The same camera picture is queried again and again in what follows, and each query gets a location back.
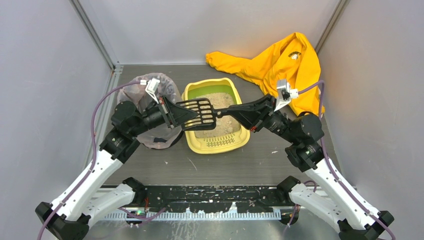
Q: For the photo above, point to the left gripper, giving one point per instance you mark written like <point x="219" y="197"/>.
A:
<point x="166" y="113"/>

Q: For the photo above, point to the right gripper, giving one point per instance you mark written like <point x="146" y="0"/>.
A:
<point x="267" y="110"/>

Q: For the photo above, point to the black litter scoop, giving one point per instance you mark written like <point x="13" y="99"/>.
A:
<point x="205" y="118"/>

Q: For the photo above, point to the yellow green litter box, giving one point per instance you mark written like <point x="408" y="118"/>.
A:
<point x="219" y="144"/>

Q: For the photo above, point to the bin with pink bag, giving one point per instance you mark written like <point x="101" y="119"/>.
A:
<point x="161" y="137"/>

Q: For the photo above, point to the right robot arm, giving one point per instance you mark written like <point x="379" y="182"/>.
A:
<point x="344" y="209"/>

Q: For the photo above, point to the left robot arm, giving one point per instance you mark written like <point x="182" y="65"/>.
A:
<point x="70" y="215"/>

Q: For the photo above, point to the cat litter sand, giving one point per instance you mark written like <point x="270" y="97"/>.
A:
<point x="225" y="125"/>

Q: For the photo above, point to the yellow sweatshirt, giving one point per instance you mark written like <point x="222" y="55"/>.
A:
<point x="293" y="59"/>

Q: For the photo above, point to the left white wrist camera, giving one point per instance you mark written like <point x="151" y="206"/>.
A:
<point x="150" y="87"/>

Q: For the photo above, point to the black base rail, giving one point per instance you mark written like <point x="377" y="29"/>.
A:
<point x="213" y="203"/>

